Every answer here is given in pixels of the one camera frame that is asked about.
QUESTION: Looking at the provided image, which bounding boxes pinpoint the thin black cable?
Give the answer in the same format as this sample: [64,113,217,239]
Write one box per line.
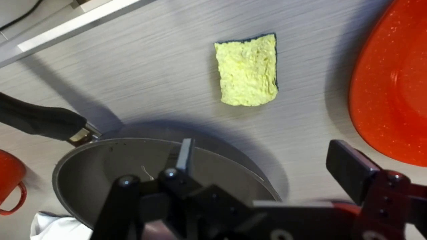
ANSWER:
[0,0,44,32]

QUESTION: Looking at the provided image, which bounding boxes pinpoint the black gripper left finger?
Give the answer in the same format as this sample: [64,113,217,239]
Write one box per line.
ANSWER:
[166,136,198,179]

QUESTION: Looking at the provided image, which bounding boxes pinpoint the yellow sponge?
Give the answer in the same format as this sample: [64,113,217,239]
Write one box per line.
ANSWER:
[214,32,281,108]

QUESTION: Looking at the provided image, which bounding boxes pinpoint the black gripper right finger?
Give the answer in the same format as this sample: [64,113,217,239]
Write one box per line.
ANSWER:
[326,139,385,205]

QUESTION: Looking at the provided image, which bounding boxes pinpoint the black frying pan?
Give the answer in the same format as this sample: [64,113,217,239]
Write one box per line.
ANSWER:
[0,91,283,232]

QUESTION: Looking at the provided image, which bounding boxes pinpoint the red cup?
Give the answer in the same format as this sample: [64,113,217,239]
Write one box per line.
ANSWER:
[0,149,28,217]

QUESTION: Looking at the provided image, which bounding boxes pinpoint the white towel red stripes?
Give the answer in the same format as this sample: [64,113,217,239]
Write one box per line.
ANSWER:
[30,211,92,240]

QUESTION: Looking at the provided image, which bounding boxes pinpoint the large red plate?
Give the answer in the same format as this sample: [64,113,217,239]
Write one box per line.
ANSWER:
[347,0,427,168]

